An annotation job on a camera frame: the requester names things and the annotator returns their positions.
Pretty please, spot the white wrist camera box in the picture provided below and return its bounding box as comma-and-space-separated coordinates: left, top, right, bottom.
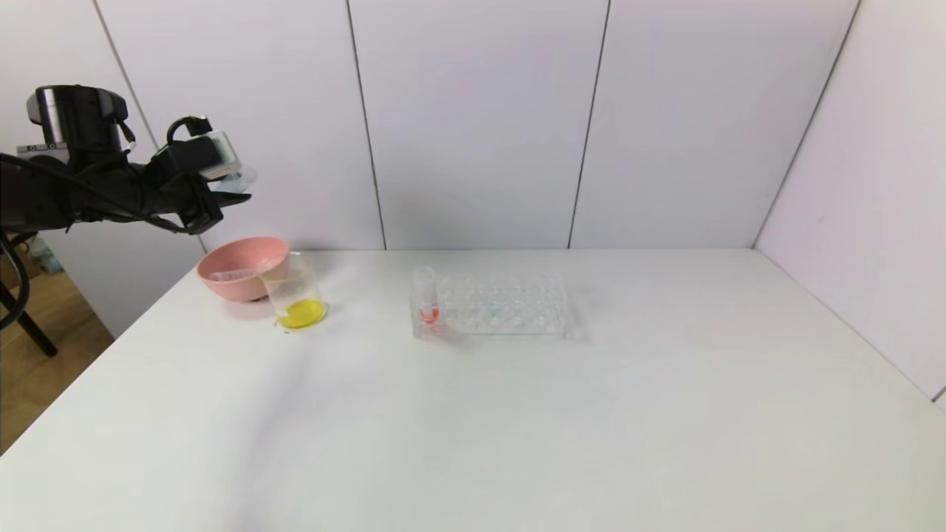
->
195, 131, 242, 183

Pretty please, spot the clear acrylic test tube rack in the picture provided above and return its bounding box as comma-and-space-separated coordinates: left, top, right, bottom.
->
410, 269, 568, 339

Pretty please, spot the clear glass beaker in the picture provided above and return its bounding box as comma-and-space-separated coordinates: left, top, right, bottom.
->
259, 253, 327, 331

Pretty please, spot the black background stand frame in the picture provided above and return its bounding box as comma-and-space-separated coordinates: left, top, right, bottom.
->
0, 281, 59, 358

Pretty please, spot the test tube with blue pigment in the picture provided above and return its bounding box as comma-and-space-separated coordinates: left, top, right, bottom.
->
220, 167, 259, 195

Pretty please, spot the pink plastic bowl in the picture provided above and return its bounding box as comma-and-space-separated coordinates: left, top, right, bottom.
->
197, 236, 290, 303

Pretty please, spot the pale teal background object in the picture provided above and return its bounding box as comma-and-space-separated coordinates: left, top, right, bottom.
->
31, 238, 66, 276

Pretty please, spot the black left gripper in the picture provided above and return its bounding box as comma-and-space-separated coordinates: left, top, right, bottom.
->
140, 166, 252, 235

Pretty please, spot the test tube with red pigment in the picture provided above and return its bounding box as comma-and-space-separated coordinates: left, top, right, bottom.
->
414, 266, 443, 330

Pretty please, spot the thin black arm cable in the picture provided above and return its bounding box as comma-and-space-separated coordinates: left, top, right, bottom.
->
0, 115, 215, 331

